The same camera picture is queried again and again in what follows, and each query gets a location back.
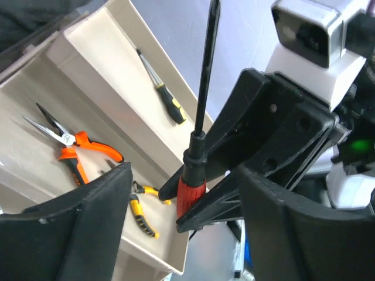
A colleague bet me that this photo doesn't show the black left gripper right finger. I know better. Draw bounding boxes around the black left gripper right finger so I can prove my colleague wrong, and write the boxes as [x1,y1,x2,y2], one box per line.
[236,166,374,280]

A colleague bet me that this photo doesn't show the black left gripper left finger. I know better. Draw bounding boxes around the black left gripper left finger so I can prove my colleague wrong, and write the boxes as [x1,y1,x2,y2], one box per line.
[1,162,133,280]

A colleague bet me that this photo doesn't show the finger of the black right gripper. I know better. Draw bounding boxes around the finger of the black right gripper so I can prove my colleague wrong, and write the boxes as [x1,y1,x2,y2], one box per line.
[159,68,270,201]
[176,173,243,233]

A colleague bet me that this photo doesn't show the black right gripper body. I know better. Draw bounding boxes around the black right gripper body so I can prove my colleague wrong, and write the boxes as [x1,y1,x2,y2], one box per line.
[262,73,339,189]

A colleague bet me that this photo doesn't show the red black screwdriver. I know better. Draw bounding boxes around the red black screwdriver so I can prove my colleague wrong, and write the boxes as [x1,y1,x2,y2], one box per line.
[176,0,221,218]

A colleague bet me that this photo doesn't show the yellow black screwdriver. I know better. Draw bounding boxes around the yellow black screwdriver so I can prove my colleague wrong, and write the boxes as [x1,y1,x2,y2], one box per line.
[136,49,186,125]

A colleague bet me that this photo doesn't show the yellow handled long nose pliers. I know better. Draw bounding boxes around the yellow handled long nose pliers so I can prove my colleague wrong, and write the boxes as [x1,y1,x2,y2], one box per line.
[128,180,172,239]

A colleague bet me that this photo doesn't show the orange handled small pliers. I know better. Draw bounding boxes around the orange handled small pliers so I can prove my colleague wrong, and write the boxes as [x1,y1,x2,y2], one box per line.
[24,104,124,187]

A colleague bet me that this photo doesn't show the translucent brown plastic toolbox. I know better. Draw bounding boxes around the translucent brown plastic toolbox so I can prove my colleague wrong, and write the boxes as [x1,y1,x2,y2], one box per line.
[1,1,197,280]

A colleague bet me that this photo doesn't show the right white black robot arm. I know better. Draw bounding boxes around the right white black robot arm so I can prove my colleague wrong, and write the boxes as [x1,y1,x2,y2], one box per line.
[159,1,374,232]

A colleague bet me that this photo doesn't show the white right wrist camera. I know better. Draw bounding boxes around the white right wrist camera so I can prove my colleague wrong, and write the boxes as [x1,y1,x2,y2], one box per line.
[265,1,368,111]

